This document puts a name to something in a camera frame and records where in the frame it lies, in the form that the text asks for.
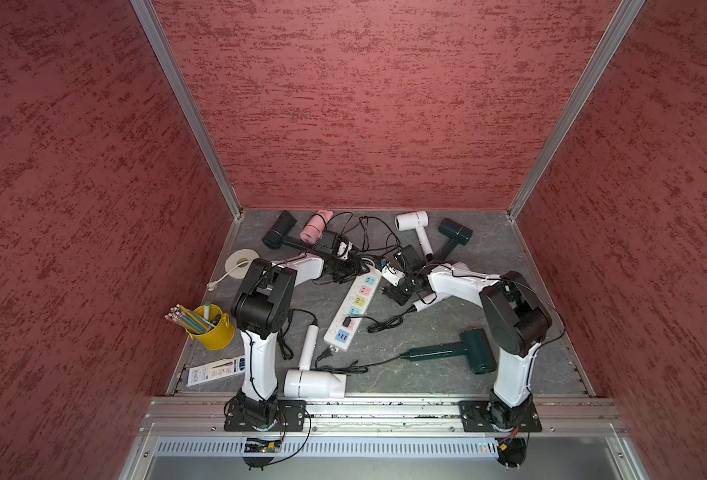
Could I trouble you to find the dark green hair dryer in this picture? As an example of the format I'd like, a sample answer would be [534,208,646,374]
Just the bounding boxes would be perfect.
[435,218,473,261]
[399,328,497,375]

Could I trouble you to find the pink hair dryer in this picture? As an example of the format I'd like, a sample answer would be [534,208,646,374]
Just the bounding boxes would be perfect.
[300,210,335,245]

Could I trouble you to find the black hair dryer back left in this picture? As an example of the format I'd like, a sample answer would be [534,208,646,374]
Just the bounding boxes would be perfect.
[262,210,314,251]

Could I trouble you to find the white power strip cable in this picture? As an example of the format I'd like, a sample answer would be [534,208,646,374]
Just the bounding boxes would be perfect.
[204,259,253,295]

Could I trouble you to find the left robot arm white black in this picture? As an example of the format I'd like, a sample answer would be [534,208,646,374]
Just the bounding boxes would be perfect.
[231,241,361,426]

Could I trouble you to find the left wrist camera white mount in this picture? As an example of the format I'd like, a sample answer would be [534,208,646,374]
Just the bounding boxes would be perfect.
[336,239,354,260]

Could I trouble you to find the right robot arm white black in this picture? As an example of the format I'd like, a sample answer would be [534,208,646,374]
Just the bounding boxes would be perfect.
[393,246,553,431]

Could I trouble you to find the yellow pencil cup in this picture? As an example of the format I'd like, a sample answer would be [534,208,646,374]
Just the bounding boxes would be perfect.
[165,302,236,351]

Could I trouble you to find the white tape roll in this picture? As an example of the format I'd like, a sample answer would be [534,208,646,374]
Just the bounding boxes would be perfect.
[225,249,260,279]

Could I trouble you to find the white blue box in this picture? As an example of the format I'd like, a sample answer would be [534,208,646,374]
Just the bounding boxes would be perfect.
[187,355,247,387]

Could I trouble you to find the dark green hair dryer back right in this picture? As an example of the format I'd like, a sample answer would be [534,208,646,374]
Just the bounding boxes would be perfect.
[435,218,473,261]

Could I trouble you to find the large white hair dryer front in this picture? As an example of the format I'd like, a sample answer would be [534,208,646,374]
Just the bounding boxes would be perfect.
[284,324,347,400]

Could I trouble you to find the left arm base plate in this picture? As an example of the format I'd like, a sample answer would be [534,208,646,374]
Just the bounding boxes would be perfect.
[223,398,309,433]

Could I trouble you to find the white power strip coloured sockets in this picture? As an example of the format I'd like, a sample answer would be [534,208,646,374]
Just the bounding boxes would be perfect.
[324,269,381,352]

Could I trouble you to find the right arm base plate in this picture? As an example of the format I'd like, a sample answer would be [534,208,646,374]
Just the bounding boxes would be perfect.
[457,400,543,434]

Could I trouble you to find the dark green hair dryer front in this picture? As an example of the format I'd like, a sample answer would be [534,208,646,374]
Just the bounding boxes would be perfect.
[399,328,497,375]

